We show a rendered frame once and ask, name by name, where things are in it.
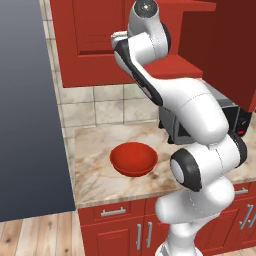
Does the red upper cabinet door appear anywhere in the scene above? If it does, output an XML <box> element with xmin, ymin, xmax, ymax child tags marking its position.
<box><xmin>49</xmin><ymin>0</ymin><xmax>135</xmax><ymax>89</ymax></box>

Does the red tall cabinet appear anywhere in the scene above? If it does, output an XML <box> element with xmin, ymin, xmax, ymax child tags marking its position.
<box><xmin>177</xmin><ymin>0</ymin><xmax>256</xmax><ymax>113</ymax></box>

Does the silver drawer handle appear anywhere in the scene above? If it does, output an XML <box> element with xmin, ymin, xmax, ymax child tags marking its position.
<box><xmin>100</xmin><ymin>206</ymin><xmax>127</xmax><ymax>218</ymax></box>
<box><xmin>233</xmin><ymin>187</ymin><xmax>250</xmax><ymax>196</ymax></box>

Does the red bowl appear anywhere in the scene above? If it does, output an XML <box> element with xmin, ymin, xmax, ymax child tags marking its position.
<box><xmin>109</xmin><ymin>141</ymin><xmax>159</xmax><ymax>178</ymax></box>

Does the grey toaster oven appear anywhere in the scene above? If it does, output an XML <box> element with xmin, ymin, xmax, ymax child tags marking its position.
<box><xmin>157</xmin><ymin>79</ymin><xmax>253</xmax><ymax>146</ymax></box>

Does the red drawer front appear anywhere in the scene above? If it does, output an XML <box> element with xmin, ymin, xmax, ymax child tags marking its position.
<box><xmin>144</xmin><ymin>196</ymin><xmax>162</xmax><ymax>216</ymax></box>
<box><xmin>232</xmin><ymin>181</ymin><xmax>256</xmax><ymax>201</ymax></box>
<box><xmin>77</xmin><ymin>199</ymin><xmax>146</xmax><ymax>227</ymax></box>

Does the dark grey fridge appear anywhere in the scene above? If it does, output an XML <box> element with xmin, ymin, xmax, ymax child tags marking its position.
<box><xmin>0</xmin><ymin>0</ymin><xmax>77</xmax><ymax>223</ymax></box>

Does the red lower cupboard door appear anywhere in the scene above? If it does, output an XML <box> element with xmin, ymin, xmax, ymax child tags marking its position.
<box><xmin>143</xmin><ymin>214</ymin><xmax>172</xmax><ymax>256</ymax></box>
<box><xmin>194</xmin><ymin>199</ymin><xmax>252</xmax><ymax>256</ymax></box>
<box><xmin>80</xmin><ymin>216</ymin><xmax>145</xmax><ymax>256</ymax></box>

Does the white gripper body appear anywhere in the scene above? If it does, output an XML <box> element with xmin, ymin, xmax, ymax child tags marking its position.
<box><xmin>110</xmin><ymin>30</ymin><xmax>130</xmax><ymax>51</ymax></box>

